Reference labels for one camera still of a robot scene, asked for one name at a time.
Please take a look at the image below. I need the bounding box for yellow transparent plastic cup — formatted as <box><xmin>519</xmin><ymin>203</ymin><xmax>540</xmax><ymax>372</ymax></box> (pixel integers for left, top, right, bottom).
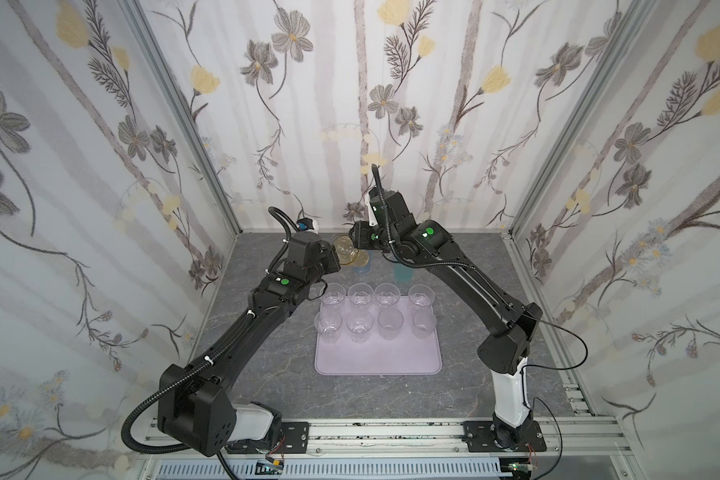
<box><xmin>332</xmin><ymin>234</ymin><xmax>370</xmax><ymax>268</ymax></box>

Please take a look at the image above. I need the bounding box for clear plastic cup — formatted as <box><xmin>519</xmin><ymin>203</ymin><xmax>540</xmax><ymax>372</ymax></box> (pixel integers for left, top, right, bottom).
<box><xmin>321</xmin><ymin>283</ymin><xmax>346</xmax><ymax>310</ymax></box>

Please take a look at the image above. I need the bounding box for blue textured plastic cup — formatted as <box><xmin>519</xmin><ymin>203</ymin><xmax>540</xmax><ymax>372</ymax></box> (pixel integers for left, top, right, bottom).
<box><xmin>353</xmin><ymin>262</ymin><xmax>371</xmax><ymax>275</ymax></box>

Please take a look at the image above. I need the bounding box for teal textured plastic cup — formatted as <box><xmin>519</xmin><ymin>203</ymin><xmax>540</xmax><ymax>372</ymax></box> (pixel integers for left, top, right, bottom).
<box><xmin>393</xmin><ymin>264</ymin><xmax>415</xmax><ymax>288</ymax></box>

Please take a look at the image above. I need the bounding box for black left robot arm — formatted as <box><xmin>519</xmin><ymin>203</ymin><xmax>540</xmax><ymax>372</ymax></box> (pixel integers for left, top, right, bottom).
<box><xmin>121</xmin><ymin>231</ymin><xmax>340</xmax><ymax>457</ymax></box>

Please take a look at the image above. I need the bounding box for lilac plastic tray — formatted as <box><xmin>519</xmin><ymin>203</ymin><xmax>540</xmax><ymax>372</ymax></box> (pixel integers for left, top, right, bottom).
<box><xmin>314</xmin><ymin>296</ymin><xmax>442</xmax><ymax>376</ymax></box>

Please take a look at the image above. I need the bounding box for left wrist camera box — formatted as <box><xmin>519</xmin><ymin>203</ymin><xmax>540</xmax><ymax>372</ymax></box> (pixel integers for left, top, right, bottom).
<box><xmin>296</xmin><ymin>217</ymin><xmax>319</xmax><ymax>233</ymax></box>

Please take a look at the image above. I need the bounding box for white perforated cable duct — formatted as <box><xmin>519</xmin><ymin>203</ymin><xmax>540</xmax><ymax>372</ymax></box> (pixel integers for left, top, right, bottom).
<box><xmin>155</xmin><ymin>458</ymin><xmax>514</xmax><ymax>480</ymax></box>

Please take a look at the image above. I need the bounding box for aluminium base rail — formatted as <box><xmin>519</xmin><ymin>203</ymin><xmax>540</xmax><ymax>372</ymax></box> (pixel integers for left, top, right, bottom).
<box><xmin>136</xmin><ymin>415</ymin><xmax>645</xmax><ymax>479</ymax></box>

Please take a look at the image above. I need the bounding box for aluminium corner post left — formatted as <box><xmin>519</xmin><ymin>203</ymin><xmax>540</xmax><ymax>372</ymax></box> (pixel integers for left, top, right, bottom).
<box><xmin>118</xmin><ymin>0</ymin><xmax>243</xmax><ymax>238</ymax></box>

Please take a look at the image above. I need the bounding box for aluminium corner post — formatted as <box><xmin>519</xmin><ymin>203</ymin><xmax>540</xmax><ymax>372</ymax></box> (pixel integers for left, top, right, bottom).
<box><xmin>118</xmin><ymin>0</ymin><xmax>243</xmax><ymax>238</ymax></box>
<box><xmin>507</xmin><ymin>0</ymin><xmax>656</xmax><ymax>239</ymax></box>

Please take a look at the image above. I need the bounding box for aluminium corner post right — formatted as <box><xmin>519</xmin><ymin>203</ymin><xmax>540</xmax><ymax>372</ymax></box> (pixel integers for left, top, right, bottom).
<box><xmin>507</xmin><ymin>0</ymin><xmax>656</xmax><ymax>239</ymax></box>

